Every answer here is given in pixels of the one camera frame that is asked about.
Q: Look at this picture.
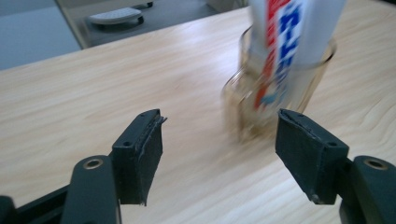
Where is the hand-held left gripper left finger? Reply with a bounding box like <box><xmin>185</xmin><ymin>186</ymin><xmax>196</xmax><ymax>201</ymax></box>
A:
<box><xmin>111</xmin><ymin>108</ymin><xmax>168</xmax><ymax>206</ymax></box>

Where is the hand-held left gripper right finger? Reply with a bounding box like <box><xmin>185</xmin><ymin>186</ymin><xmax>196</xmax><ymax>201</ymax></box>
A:
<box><xmin>275</xmin><ymin>108</ymin><xmax>350</xmax><ymax>205</ymax></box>

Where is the white toothpaste tube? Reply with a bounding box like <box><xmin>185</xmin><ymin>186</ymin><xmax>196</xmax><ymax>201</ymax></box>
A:
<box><xmin>248</xmin><ymin>0</ymin><xmax>348</xmax><ymax>114</ymax></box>

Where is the clear glass mug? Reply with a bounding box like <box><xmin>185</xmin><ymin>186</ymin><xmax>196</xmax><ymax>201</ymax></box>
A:
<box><xmin>221</xmin><ymin>26</ymin><xmax>338</xmax><ymax>145</ymax></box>

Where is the grey flat pedal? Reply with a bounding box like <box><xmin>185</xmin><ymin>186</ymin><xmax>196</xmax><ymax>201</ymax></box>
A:
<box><xmin>87</xmin><ymin>7</ymin><xmax>146</xmax><ymax>27</ymax></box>

